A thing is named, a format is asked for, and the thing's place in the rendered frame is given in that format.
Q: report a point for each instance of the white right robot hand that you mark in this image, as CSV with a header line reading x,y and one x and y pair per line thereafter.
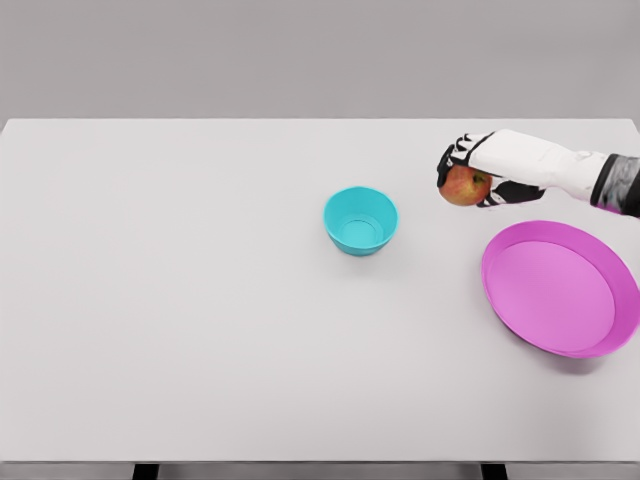
x,y
505,155

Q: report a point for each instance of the pink plate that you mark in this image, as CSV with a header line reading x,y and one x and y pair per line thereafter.
x,y
555,292

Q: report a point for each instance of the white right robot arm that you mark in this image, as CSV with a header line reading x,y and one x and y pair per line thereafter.
x,y
590,170

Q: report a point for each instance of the blue bowl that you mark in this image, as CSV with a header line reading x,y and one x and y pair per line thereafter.
x,y
360,221

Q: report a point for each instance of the red yellow apple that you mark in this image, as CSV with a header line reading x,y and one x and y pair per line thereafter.
x,y
464,187

